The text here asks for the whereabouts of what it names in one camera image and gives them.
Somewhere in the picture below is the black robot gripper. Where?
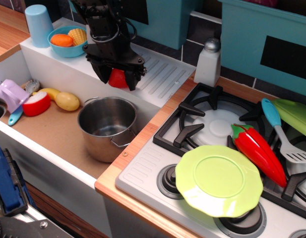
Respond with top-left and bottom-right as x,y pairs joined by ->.
83,17 -> 146,91

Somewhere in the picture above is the red toy strawberry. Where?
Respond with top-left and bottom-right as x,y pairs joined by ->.
109,68 -> 128,88

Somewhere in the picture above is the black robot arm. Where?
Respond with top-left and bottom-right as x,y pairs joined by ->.
71,0 -> 147,91

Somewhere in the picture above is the stainless steel pot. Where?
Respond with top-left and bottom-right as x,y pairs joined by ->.
78,97 -> 137,163

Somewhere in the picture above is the blue plastic bowl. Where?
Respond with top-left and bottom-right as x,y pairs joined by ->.
48,26 -> 87,58

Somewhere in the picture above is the yellow toy corn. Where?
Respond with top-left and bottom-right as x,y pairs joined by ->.
67,28 -> 87,46

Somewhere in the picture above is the yellow toy potato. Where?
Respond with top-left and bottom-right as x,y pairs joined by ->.
55,92 -> 80,112

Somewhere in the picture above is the yellow toy banana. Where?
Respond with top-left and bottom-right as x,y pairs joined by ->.
33,88 -> 60,101

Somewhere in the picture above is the orange toy carrot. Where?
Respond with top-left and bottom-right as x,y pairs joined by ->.
50,34 -> 73,47

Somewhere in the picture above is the teal cabinet box left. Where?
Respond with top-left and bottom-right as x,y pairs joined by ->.
67,0 -> 204,51

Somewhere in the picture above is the teal cabinet box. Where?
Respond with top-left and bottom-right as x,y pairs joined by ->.
221,0 -> 306,96
67,0 -> 204,51

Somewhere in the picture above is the red toy apple half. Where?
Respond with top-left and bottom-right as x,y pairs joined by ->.
22,91 -> 51,117

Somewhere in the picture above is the white salt shaker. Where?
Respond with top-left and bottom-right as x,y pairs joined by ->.
194,38 -> 221,87

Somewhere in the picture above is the light blue plastic cup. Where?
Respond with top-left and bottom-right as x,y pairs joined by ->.
25,4 -> 54,48

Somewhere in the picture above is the purple plastic cup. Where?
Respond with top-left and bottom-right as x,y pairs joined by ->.
0,79 -> 29,113

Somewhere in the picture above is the grey stove knob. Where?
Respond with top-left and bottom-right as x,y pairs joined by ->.
214,203 -> 267,238
157,164 -> 183,200

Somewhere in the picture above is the red toy chili pepper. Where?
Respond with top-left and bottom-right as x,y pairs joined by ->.
231,124 -> 287,187

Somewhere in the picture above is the lime green plastic plate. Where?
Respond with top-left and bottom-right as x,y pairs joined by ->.
175,145 -> 263,218

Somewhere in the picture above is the teal cabinet box right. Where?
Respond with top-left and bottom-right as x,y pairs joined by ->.
221,0 -> 306,96

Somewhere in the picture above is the blue clamp device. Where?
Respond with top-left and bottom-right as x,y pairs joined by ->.
0,147 -> 37,217

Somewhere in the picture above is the green plastic lid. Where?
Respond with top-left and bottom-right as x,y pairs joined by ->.
272,99 -> 306,136

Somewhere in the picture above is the black stove grate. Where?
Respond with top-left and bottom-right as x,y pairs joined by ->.
153,83 -> 306,219

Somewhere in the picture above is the teal handled strainer spoon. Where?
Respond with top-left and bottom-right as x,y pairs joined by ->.
8,79 -> 40,126

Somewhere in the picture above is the blue handled grey spatula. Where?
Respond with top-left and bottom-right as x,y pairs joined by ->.
261,98 -> 306,164

